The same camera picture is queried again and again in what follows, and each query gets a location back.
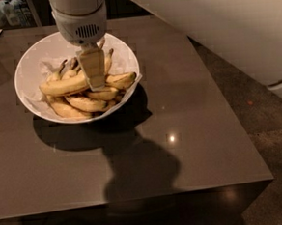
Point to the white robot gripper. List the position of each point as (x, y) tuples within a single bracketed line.
[(81, 27)]

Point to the large top yellow banana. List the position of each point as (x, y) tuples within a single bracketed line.
[(73, 85)]

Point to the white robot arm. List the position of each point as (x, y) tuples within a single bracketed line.
[(246, 33)]

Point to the back upright yellow banana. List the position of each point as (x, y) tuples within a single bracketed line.
[(101, 42)]

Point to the back middle yellow banana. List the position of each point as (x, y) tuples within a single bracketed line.
[(71, 70)]

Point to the right yellow banana green tip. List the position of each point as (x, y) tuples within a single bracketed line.
[(121, 81)]

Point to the back left yellow banana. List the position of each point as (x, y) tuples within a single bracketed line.
[(57, 74)]

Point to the lower yellow banana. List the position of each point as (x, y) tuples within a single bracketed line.
[(86, 104)]

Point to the white bowl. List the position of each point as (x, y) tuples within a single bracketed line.
[(45, 56)]

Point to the bottom left yellow banana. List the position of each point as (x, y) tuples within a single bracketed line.
[(65, 110)]

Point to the dark cabinet fronts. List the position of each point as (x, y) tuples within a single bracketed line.
[(115, 9)]

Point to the shelf with bottles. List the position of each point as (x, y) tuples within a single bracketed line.
[(15, 14)]

